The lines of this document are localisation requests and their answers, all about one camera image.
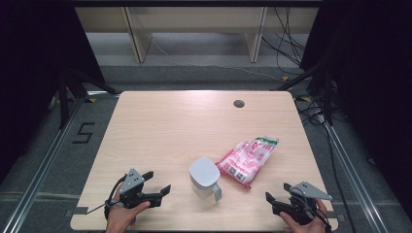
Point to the round grey table grommet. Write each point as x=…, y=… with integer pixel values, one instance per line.
x=239, y=104

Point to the black metal stand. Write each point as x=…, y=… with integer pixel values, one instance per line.
x=328, y=97
x=64, y=103

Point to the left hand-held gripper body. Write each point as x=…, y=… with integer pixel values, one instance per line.
x=131, y=181

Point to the person's right hand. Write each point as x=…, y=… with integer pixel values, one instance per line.
x=307, y=228

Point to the person's left hand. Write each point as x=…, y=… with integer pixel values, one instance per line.
x=120, y=218

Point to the clear jar with white lid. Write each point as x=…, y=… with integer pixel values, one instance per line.
x=204, y=173

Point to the pink and white plastic bag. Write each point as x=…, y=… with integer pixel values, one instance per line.
x=249, y=158

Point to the black curtain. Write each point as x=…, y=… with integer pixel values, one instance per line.
x=32, y=81
x=372, y=81

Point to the aluminium floor rail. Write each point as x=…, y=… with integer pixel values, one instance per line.
x=42, y=168
x=350, y=174

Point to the black table bracket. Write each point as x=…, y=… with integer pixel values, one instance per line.
x=333, y=216
x=79, y=211

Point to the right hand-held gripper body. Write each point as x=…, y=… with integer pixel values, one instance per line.
x=307, y=191

